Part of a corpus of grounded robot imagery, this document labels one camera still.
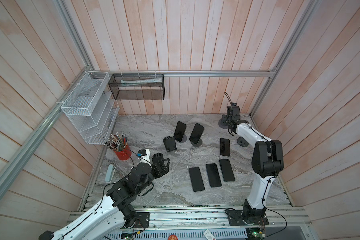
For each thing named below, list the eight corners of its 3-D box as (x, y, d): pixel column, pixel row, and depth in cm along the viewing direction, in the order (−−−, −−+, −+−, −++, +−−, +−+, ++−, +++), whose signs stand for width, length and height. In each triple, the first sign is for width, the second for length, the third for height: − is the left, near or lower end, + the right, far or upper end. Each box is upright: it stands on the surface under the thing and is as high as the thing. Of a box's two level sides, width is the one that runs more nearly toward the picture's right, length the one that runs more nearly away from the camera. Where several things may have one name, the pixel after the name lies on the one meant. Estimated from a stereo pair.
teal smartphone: (189, 142, 106) (190, 128, 94) (194, 136, 110) (196, 122, 97) (196, 147, 104) (199, 133, 91) (201, 141, 107) (204, 126, 95)
